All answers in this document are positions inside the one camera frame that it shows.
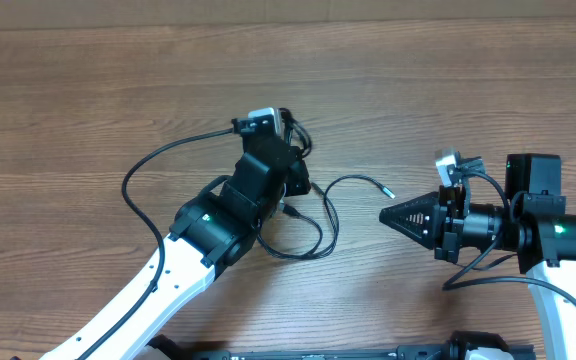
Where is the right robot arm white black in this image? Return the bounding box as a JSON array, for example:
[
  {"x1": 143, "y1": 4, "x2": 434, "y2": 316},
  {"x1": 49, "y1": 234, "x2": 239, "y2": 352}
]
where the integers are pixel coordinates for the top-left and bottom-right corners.
[{"x1": 379, "y1": 149, "x2": 576, "y2": 359}]

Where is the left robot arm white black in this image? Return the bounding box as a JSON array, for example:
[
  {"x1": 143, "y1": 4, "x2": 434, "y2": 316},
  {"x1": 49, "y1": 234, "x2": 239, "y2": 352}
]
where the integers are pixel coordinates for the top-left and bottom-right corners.
[{"x1": 45, "y1": 136, "x2": 308, "y2": 359}]

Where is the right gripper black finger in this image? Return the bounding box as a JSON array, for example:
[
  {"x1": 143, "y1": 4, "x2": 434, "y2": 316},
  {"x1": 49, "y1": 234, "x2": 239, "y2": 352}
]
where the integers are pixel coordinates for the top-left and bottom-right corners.
[
  {"x1": 385, "y1": 219, "x2": 438, "y2": 249},
  {"x1": 379, "y1": 192, "x2": 439, "y2": 225}
]

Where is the thin black cable silver tip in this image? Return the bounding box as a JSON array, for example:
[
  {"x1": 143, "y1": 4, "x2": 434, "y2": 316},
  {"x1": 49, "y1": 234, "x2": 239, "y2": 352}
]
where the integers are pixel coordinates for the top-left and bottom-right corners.
[{"x1": 257, "y1": 174, "x2": 396, "y2": 261}]

